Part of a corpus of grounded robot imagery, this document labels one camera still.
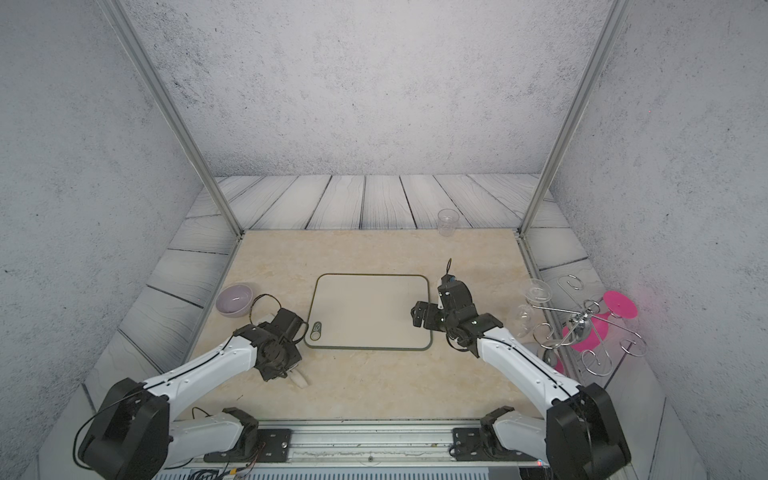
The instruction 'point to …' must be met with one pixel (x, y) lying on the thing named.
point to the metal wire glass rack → (585, 328)
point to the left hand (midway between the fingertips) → (298, 364)
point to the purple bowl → (234, 300)
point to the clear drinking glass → (447, 220)
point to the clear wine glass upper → (538, 291)
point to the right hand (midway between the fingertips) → (427, 312)
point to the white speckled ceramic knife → (298, 378)
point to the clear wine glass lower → (523, 320)
